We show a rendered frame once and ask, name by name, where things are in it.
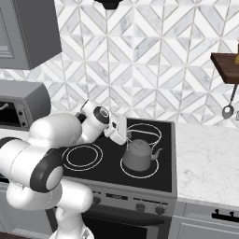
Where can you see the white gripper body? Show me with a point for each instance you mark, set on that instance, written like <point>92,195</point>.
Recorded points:
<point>122,130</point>

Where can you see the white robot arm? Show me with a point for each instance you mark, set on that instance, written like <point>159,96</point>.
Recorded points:
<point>46,137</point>

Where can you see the grey kettle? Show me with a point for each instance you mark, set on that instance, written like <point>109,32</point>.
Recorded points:
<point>138,155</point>

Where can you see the black hob stove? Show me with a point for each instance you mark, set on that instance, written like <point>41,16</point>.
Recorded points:
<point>161,146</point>

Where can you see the dark stove knob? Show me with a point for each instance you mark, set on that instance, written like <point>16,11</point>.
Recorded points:
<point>160,210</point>
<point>96,200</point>
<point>140,207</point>

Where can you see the black oven door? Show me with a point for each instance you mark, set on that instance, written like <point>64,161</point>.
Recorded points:
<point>124,231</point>

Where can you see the grey toaster oven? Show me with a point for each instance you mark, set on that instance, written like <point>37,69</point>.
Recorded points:
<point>28,99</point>

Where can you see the hanging metal ladle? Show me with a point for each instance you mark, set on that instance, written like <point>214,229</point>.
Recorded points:
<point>228,111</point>

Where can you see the grey drawer front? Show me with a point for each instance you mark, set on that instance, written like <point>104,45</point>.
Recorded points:
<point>199,213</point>

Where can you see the pale hanging tool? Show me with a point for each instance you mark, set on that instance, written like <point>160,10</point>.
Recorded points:
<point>237,115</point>

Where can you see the dark wooden shelf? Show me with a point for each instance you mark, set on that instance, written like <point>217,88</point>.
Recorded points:
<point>227,67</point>

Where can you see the grey cupboard door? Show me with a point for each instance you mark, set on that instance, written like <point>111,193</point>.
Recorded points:
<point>202,231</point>

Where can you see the black range hood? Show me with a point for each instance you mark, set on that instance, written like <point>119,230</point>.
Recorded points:
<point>108,3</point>

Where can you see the yellow bottle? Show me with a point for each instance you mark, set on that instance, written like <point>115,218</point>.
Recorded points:
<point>237,56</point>

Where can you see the grey base cupboard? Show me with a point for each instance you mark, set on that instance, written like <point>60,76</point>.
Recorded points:
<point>3,214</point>

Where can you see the grey wall cupboard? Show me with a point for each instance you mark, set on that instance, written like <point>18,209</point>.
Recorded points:
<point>34,31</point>

